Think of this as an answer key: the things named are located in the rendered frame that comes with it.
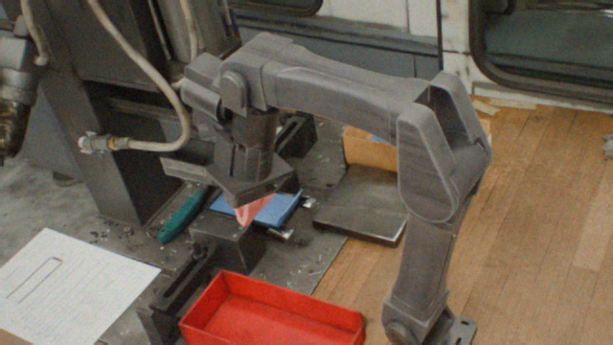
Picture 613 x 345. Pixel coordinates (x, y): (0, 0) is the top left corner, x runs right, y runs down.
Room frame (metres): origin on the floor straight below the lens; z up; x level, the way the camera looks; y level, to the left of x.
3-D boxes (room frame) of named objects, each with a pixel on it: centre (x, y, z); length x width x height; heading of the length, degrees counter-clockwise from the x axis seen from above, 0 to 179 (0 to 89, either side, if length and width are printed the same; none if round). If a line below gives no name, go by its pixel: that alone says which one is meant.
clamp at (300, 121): (1.12, 0.04, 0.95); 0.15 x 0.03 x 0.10; 144
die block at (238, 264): (0.96, 0.12, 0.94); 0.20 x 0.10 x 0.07; 144
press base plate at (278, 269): (1.02, 0.17, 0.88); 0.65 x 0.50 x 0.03; 144
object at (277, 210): (0.92, 0.10, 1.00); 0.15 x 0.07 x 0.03; 54
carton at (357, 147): (1.07, -0.21, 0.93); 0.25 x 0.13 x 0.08; 54
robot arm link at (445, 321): (0.60, -0.10, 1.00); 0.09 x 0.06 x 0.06; 137
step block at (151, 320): (0.76, 0.26, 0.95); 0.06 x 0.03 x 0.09; 144
